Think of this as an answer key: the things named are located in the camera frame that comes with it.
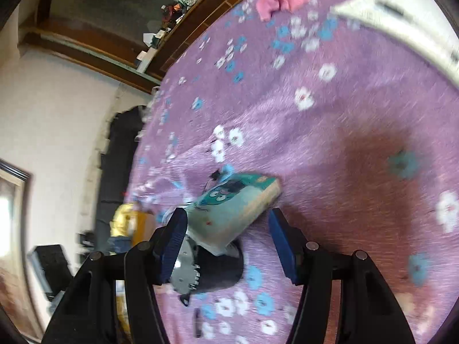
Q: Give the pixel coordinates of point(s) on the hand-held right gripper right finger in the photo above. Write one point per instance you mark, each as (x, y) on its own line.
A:
(285, 247)

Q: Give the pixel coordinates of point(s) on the black sofa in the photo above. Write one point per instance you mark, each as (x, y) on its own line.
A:
(114, 172)

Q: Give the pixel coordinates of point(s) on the teal cartoon tissue pack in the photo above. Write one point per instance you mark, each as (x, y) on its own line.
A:
(229, 208)

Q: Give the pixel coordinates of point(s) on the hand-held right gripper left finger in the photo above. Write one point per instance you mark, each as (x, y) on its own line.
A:
(174, 243)

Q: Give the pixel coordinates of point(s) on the clutter pile on shelf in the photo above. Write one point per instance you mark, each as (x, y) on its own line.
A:
(179, 3)

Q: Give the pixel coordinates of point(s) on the yellow cloth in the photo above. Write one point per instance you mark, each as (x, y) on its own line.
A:
(123, 220)

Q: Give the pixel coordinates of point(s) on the wooden framed window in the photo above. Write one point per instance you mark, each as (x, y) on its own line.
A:
(14, 222)

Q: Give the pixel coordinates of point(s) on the wooden wall cabinet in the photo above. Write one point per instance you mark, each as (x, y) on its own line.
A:
(107, 57)

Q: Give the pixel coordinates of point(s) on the purple floral tablecloth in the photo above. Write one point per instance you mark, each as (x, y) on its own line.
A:
(340, 114)

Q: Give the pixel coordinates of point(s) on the blue cloth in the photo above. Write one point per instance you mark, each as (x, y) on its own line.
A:
(118, 245)

